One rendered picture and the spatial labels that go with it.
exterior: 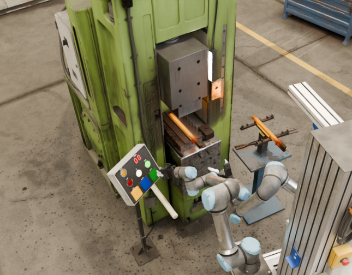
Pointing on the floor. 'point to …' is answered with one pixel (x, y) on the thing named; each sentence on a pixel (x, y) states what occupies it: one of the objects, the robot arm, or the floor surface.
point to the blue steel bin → (327, 15)
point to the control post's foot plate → (141, 258)
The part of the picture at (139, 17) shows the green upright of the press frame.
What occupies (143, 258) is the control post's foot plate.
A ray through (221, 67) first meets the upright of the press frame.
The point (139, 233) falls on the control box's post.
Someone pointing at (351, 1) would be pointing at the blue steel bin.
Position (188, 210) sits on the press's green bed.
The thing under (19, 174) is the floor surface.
